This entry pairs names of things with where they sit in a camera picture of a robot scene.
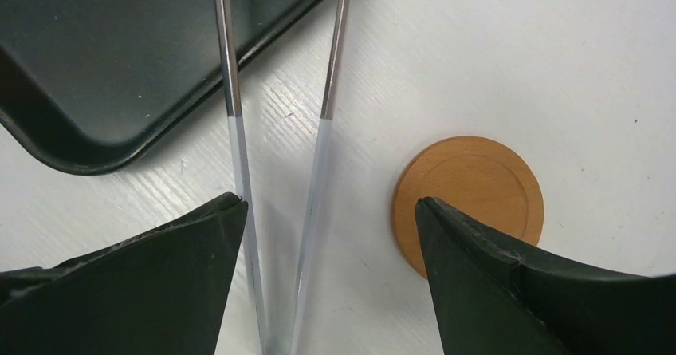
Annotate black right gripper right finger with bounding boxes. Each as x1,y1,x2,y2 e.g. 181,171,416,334
415,197,675,354

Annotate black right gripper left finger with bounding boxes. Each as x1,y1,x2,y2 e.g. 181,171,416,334
1,193,248,354

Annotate metal serving tongs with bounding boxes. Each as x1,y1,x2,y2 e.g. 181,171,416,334
214,0,351,354

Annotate far round wooden coaster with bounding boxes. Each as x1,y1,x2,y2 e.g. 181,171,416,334
391,136,544,278

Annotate black serving tray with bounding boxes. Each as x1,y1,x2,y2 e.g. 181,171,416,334
0,0,344,176

